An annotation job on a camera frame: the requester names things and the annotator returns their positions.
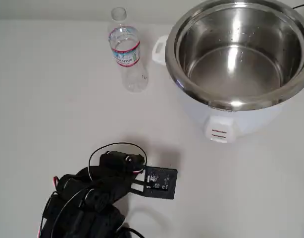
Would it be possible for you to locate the clear plastic water bottle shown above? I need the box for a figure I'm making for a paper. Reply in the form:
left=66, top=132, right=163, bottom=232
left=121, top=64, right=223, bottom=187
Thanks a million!
left=107, top=7, right=149, bottom=93

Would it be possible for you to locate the stainless steel inner pot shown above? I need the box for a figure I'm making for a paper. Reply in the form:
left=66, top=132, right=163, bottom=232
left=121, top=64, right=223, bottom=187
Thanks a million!
left=164, top=0, right=304, bottom=111

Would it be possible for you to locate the black cable on table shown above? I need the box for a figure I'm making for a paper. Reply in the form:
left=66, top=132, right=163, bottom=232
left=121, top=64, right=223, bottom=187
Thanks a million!
left=116, top=223, right=148, bottom=238

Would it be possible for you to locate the black camera board mount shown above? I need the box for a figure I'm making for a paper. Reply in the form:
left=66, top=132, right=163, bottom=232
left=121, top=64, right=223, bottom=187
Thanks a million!
left=129, top=166, right=178, bottom=200

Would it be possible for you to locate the thin black looped cable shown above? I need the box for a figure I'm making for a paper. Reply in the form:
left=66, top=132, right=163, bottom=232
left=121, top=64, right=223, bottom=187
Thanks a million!
left=88, top=142, right=148, bottom=181

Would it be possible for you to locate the white rice cooker body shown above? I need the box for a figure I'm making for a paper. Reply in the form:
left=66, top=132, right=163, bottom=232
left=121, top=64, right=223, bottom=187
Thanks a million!
left=152, top=19, right=304, bottom=144

